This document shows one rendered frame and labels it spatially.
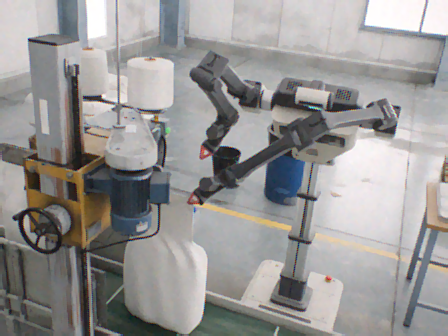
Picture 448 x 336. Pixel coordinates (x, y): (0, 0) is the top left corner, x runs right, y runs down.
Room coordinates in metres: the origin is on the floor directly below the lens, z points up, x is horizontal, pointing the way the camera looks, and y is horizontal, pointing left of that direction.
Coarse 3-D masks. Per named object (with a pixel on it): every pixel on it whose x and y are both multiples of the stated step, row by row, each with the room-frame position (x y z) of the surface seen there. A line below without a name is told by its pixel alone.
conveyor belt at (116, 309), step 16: (112, 272) 2.16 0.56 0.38; (112, 288) 2.03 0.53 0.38; (112, 304) 1.90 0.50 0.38; (208, 304) 1.96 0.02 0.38; (112, 320) 1.79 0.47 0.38; (128, 320) 1.80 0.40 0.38; (208, 320) 1.85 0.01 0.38; (224, 320) 1.86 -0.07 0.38; (240, 320) 1.87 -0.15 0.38; (256, 320) 1.88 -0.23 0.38
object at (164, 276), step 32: (160, 224) 1.85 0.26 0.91; (192, 224) 1.80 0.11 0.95; (128, 256) 1.84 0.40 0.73; (160, 256) 1.77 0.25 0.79; (192, 256) 1.75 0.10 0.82; (128, 288) 1.84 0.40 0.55; (160, 288) 1.75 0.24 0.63; (192, 288) 1.73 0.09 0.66; (160, 320) 1.77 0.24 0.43; (192, 320) 1.73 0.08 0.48
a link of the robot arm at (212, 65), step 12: (204, 60) 1.69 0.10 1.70; (216, 60) 1.69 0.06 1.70; (228, 60) 1.70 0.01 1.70; (204, 72) 1.65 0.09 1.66; (216, 72) 1.65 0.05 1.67; (228, 72) 1.77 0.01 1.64; (204, 84) 1.64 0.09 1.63; (228, 84) 1.84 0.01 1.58; (240, 84) 1.91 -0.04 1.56; (252, 96) 2.00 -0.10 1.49
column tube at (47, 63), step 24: (48, 48) 1.48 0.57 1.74; (72, 48) 1.54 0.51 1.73; (48, 72) 1.49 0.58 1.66; (48, 96) 1.49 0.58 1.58; (72, 120) 1.53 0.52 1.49; (48, 144) 1.49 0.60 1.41; (72, 144) 1.52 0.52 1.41; (72, 168) 1.51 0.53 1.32; (48, 192) 1.50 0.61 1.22; (72, 192) 1.50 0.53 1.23; (48, 240) 1.50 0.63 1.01; (48, 264) 1.51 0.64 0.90; (72, 264) 1.48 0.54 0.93; (72, 288) 1.48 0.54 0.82; (72, 312) 1.48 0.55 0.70
